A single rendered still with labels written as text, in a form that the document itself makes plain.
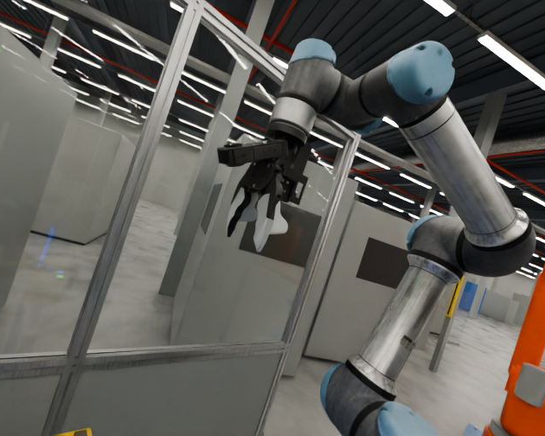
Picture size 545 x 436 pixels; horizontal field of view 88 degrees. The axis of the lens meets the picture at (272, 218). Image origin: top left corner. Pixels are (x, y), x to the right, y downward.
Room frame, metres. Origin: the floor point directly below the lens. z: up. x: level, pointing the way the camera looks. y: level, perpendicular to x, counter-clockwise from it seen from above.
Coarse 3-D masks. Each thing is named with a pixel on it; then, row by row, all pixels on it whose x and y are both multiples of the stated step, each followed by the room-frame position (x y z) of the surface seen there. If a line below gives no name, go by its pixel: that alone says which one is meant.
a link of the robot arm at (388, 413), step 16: (368, 416) 0.52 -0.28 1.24; (384, 416) 0.49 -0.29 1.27; (400, 416) 0.50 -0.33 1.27; (416, 416) 0.52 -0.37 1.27; (352, 432) 0.53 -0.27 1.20; (368, 432) 0.50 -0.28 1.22; (384, 432) 0.47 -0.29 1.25; (400, 432) 0.46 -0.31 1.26; (416, 432) 0.48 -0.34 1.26; (432, 432) 0.49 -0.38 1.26
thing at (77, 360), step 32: (192, 0) 0.76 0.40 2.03; (192, 32) 0.78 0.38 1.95; (224, 32) 0.83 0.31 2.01; (160, 96) 0.76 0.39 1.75; (160, 128) 0.78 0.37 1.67; (352, 160) 1.34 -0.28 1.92; (128, 192) 0.76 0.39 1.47; (128, 224) 0.78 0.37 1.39; (320, 256) 1.34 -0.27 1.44; (96, 288) 0.76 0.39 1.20; (96, 320) 0.78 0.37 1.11; (128, 352) 0.87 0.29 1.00; (160, 352) 0.92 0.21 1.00; (192, 352) 1.00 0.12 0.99; (224, 352) 1.10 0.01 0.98; (256, 352) 1.20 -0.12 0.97; (288, 352) 1.34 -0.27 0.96; (64, 384) 0.77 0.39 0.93; (64, 416) 0.78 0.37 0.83
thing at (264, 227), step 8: (264, 200) 0.45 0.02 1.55; (264, 208) 0.44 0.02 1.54; (264, 216) 0.44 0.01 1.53; (280, 216) 0.46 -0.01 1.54; (256, 224) 0.44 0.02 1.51; (264, 224) 0.43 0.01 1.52; (272, 224) 0.45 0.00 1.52; (280, 224) 0.46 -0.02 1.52; (256, 232) 0.44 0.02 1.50; (264, 232) 0.43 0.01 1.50; (272, 232) 0.45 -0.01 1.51; (280, 232) 0.46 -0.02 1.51; (256, 240) 0.44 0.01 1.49; (264, 240) 0.44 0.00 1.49; (256, 248) 0.44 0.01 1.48
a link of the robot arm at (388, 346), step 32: (416, 224) 0.68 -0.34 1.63; (448, 224) 0.61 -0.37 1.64; (416, 256) 0.63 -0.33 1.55; (448, 256) 0.59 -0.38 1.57; (416, 288) 0.61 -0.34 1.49; (384, 320) 0.62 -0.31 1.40; (416, 320) 0.59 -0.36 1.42; (384, 352) 0.59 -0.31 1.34; (352, 384) 0.58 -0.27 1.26; (384, 384) 0.57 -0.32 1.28; (352, 416) 0.54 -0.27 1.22
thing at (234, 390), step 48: (0, 384) 0.68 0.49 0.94; (48, 384) 0.75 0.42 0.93; (96, 384) 0.82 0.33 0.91; (144, 384) 0.92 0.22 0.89; (192, 384) 1.04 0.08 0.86; (240, 384) 1.19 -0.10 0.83; (0, 432) 0.70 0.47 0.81; (96, 432) 0.85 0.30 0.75; (144, 432) 0.95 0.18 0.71; (192, 432) 1.08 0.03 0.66; (240, 432) 1.25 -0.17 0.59
